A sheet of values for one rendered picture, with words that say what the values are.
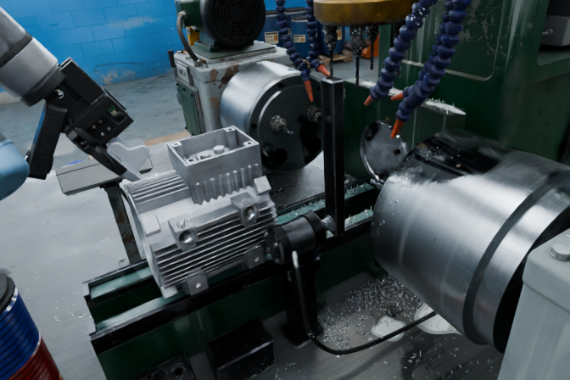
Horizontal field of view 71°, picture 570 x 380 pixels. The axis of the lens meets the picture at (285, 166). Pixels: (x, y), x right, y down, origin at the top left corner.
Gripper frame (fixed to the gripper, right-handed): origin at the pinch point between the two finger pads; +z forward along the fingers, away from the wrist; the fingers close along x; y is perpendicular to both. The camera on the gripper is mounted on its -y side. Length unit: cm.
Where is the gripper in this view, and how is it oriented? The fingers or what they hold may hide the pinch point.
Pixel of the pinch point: (135, 180)
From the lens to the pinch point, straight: 70.7
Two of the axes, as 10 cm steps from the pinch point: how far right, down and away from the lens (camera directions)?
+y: 7.1, -6.9, 1.1
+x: -4.8, -3.7, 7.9
